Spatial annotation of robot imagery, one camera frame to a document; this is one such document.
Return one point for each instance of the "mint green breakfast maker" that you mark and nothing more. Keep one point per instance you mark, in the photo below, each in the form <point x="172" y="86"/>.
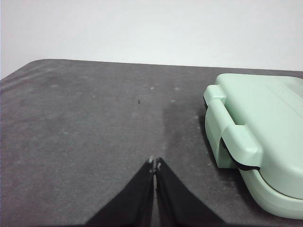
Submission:
<point x="267" y="123"/>

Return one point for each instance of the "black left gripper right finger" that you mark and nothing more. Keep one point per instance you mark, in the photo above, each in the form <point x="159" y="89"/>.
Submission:
<point x="184" y="203"/>

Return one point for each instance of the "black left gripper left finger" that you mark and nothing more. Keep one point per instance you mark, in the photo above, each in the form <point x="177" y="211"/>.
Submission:
<point x="132" y="203"/>

